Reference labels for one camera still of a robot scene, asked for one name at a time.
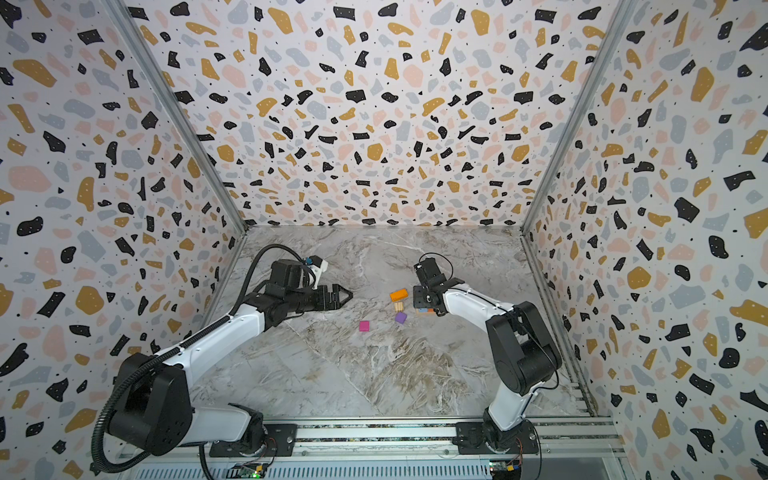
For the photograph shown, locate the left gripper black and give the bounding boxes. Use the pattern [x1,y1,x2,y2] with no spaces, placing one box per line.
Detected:
[285,283,351,314]

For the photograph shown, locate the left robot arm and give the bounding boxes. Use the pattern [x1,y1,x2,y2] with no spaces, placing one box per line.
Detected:
[92,256,353,456]

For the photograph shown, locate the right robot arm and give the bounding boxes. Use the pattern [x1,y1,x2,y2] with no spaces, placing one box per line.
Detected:
[413,252,562,452]

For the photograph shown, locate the yellow-orange wood block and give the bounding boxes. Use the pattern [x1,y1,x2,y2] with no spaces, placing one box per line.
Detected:
[390,288,409,302]

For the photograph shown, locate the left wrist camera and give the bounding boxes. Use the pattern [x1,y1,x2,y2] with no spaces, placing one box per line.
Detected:
[304,255,329,279]

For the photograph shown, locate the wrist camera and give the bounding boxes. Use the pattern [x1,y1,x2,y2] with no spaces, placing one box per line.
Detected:
[304,255,329,279]
[414,257,447,288]

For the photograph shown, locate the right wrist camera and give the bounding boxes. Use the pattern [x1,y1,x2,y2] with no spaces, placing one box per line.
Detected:
[414,257,447,288]

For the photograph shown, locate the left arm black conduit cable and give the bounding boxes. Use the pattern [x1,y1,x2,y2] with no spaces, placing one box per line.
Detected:
[89,243,310,475]

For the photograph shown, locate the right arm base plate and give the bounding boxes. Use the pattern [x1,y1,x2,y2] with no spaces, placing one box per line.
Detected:
[452,420,539,455]

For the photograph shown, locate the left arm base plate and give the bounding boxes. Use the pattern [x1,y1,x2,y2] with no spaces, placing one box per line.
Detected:
[208,423,298,460]

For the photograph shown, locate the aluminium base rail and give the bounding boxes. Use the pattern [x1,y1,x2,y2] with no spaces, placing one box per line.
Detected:
[123,417,634,479]

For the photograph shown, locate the right frame aluminium post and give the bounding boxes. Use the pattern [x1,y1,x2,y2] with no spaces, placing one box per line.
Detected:
[521,0,637,237]

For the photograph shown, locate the frame aluminium post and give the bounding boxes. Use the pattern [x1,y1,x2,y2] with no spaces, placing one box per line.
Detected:
[102,1,247,236]
[521,0,637,237]

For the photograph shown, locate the left frame aluminium post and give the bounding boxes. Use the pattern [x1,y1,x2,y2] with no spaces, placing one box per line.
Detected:
[102,1,247,236]

